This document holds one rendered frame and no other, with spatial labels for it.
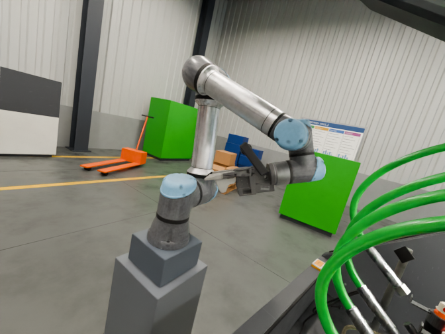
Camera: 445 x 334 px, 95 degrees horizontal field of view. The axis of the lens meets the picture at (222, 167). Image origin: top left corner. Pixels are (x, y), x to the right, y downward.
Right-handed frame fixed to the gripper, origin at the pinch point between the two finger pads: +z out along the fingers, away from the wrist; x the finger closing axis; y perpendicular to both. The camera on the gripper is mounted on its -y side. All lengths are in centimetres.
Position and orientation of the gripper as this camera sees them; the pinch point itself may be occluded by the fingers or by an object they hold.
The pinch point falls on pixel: (208, 174)
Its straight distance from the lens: 64.8
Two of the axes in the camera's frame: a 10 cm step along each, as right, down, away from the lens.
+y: 1.2, 9.9, 0.8
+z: -9.9, 1.2, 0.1
